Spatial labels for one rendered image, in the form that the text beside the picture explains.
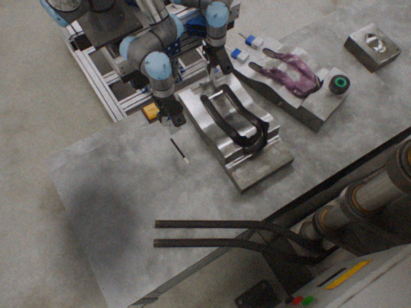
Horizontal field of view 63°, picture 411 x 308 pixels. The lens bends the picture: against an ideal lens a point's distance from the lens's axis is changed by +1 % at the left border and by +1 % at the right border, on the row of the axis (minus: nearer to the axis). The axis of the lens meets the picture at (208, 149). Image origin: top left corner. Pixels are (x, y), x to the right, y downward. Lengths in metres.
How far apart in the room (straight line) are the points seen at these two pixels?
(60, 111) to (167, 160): 1.41
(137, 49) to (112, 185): 0.59
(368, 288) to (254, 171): 0.76
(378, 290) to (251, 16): 2.61
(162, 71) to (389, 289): 0.77
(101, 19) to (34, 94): 1.45
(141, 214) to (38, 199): 1.20
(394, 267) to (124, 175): 1.04
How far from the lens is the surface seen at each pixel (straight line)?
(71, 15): 1.37
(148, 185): 1.39
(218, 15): 1.21
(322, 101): 1.48
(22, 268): 2.38
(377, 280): 0.69
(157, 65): 1.02
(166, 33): 1.14
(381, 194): 0.81
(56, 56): 2.98
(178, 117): 1.17
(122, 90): 2.36
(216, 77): 1.46
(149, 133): 1.48
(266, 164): 1.35
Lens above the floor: 2.10
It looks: 66 degrees down
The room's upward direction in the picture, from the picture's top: straight up
